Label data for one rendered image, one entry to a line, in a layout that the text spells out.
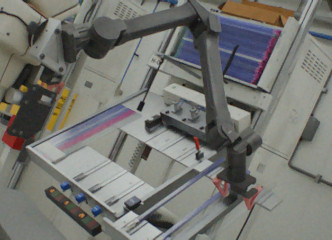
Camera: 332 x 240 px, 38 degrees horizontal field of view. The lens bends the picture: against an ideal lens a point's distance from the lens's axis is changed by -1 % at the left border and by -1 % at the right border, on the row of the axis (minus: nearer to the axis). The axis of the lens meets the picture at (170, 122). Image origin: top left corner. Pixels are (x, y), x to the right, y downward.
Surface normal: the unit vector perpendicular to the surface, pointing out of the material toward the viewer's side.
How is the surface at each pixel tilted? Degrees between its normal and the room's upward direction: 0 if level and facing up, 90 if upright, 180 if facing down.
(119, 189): 43
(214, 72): 54
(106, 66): 90
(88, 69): 90
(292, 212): 89
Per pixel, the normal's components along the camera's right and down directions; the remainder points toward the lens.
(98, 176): -0.11, -0.85
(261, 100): -0.62, -0.27
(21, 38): 0.70, 0.33
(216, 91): 0.40, -0.45
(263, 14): -0.44, -0.47
